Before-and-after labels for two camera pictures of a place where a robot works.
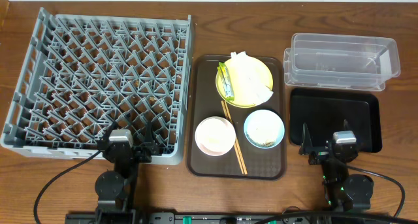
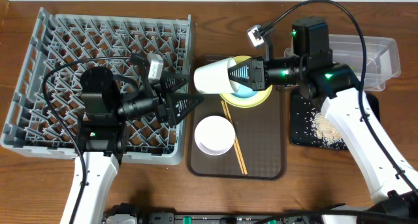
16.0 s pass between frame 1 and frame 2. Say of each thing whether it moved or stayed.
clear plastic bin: stayed
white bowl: stayed
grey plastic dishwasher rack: stayed
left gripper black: moved
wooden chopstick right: stayed
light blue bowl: moved
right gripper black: moved
